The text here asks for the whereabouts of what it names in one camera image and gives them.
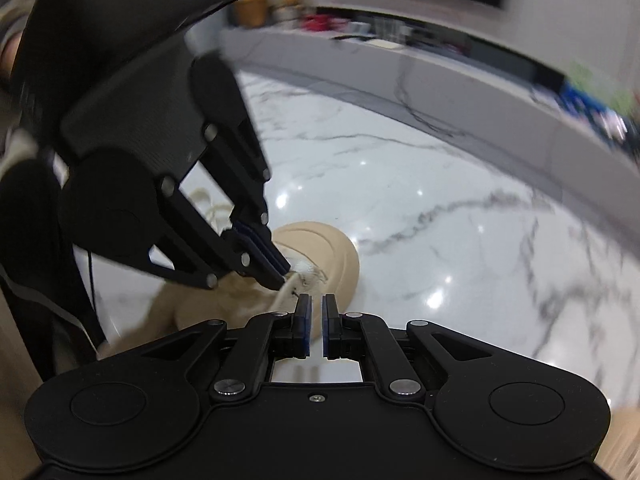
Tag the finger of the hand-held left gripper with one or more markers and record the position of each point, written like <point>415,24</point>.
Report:
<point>235,255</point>
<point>245,170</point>

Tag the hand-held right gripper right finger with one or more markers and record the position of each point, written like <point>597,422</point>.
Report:
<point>328,327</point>

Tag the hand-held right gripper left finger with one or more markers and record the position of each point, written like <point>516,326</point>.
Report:
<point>304,327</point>

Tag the white shoelace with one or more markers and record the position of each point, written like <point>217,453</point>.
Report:
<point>307,275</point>

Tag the cream platform shoe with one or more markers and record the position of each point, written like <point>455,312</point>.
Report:
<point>340,260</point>
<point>625,442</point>

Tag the person's left forearm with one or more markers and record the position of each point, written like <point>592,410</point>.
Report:
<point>7,55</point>

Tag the gold vase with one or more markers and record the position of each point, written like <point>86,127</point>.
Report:
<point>252,7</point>

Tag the red box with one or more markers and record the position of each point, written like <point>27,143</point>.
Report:
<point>320,22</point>

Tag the marble TV console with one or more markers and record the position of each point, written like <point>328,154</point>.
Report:
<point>475,90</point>

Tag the beige sofa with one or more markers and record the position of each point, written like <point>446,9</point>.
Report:
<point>12,410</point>

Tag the black speaker bar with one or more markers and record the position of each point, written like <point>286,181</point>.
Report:
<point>505,62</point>

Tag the lotus painting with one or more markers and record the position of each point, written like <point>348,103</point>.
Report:
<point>595,100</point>

